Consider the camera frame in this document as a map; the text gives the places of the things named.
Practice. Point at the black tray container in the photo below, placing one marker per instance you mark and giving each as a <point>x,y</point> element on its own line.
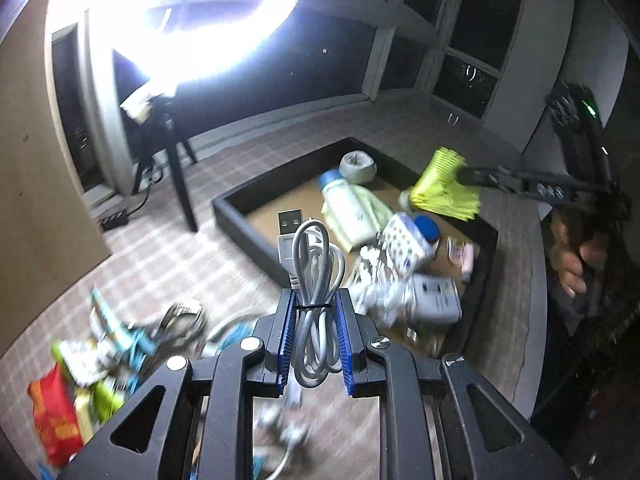
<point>240,210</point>

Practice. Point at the teal white packet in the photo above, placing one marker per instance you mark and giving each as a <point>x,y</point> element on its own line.
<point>132,340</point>

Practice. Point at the pink small packet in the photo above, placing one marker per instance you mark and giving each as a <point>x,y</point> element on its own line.
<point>462,257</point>

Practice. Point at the person's dark clothing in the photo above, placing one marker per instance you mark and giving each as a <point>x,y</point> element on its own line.
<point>600,360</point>

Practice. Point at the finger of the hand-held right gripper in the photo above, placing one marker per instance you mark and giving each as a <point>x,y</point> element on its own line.
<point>530,185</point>

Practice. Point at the patterned tissue pack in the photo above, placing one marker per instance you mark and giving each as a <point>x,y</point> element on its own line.
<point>400,245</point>

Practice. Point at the black tripod stand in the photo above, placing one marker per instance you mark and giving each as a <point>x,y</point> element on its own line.
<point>177,170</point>

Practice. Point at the blue lidded jar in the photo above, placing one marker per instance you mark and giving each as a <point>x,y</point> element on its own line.
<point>427,227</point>

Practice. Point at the black power strip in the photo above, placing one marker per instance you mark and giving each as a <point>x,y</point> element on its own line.
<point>114,221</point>

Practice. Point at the yellow cloth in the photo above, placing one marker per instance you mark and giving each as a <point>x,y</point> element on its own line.
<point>442,185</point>

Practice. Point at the green snack packet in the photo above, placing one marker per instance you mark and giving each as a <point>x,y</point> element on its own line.
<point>107,395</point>

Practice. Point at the white rectangular tin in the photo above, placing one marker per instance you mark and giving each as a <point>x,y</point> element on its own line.
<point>435,300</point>

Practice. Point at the white bottle blue cap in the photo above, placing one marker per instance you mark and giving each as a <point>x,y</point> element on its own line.
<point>345,205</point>

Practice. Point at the grey foil packet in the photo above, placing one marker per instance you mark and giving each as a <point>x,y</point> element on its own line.
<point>182,315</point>

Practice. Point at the plaid cloth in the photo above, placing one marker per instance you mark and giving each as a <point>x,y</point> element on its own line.
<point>165,270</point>

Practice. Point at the red snack packet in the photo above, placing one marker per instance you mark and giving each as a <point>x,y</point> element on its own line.
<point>52,410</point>

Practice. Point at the white window frame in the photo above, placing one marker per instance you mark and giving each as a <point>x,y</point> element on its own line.
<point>380,60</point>

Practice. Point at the person's right hand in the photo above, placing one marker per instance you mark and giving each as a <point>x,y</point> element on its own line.
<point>570,255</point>

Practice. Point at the black white crumpled packet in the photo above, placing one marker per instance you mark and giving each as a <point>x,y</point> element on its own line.
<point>372,280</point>

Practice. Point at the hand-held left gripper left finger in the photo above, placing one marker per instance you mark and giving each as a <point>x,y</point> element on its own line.
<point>282,340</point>

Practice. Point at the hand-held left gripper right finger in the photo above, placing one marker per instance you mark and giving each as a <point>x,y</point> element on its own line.
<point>348,340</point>

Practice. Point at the grey tape roll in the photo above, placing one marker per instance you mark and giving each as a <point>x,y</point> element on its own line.
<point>357,166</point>

